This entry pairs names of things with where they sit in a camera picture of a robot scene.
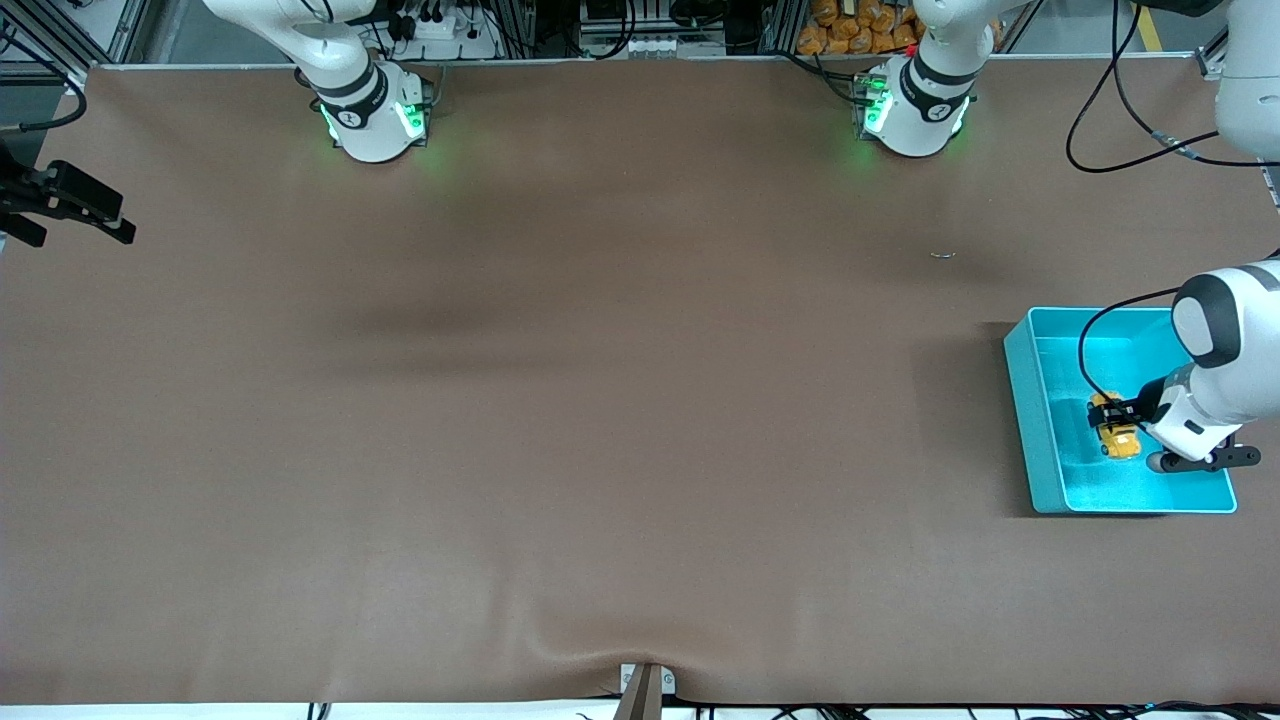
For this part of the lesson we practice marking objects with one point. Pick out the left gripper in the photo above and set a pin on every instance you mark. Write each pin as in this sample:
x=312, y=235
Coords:
x=1139, y=408

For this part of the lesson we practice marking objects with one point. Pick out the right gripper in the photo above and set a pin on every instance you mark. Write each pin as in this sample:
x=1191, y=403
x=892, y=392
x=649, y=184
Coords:
x=48, y=194

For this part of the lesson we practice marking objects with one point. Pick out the yellow beetle toy car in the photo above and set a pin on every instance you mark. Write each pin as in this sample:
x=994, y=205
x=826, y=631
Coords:
x=1125, y=445

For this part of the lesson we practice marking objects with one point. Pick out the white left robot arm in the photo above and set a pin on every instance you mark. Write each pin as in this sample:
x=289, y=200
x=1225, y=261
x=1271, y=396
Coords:
x=935, y=100

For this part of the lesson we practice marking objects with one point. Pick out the teal plastic bin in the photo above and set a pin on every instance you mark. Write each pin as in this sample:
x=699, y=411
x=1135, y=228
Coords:
x=1060, y=400

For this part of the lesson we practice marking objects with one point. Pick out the white power strip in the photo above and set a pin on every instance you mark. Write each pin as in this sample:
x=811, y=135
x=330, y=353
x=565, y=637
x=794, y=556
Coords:
x=450, y=30

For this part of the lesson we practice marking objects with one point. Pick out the orange packets pile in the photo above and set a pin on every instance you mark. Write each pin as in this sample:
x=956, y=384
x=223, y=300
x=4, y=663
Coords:
x=855, y=25

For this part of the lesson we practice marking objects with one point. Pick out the white terminal block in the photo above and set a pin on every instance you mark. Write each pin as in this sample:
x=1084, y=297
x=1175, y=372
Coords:
x=665, y=46

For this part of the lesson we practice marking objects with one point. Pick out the aluminium frame strut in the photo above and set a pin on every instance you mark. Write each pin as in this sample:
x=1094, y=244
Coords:
x=60, y=30

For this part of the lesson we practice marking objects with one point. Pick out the brown wooden post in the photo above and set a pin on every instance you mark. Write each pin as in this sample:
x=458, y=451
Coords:
x=640, y=700

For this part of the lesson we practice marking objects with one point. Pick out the metal edge clamp bracket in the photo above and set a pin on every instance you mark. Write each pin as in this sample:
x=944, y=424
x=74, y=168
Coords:
x=628, y=680

